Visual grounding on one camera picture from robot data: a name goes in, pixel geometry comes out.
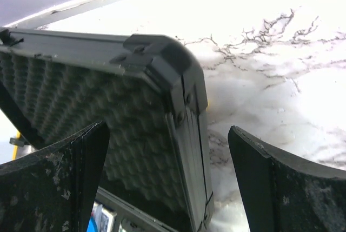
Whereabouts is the black poker set case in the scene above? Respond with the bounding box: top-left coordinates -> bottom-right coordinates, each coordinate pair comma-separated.
1,28 -> 214,231

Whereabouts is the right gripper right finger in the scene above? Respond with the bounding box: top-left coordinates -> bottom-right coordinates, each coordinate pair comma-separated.
228,126 -> 345,232

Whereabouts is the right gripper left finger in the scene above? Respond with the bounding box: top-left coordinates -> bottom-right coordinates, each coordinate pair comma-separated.
1,122 -> 110,231

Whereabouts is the blue round dealer button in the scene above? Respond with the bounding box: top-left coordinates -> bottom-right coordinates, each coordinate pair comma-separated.
86,214 -> 98,232

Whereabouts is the blue playing card deck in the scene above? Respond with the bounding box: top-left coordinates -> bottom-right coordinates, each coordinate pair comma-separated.
91,202 -> 117,232

